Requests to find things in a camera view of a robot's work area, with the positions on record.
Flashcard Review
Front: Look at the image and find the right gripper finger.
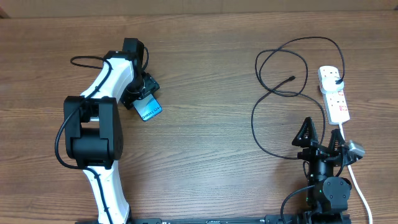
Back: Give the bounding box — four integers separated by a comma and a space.
292, 117, 318, 147
327, 129, 345, 153

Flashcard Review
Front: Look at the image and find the blue Galaxy smartphone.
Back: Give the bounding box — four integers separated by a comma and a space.
133, 94, 162, 121

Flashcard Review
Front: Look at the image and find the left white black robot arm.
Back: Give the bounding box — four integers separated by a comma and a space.
54, 38, 162, 223

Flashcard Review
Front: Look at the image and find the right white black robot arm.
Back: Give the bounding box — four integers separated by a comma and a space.
292, 117, 352, 223

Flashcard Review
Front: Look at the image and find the white power strip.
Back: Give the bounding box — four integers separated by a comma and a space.
318, 65, 350, 125

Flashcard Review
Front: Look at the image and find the white power strip cord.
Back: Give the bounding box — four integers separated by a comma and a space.
338, 123, 374, 224

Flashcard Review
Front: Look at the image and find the white USB wall charger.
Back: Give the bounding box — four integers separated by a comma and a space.
320, 77, 345, 94

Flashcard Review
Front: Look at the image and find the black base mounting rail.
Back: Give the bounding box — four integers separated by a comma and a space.
74, 213, 352, 224

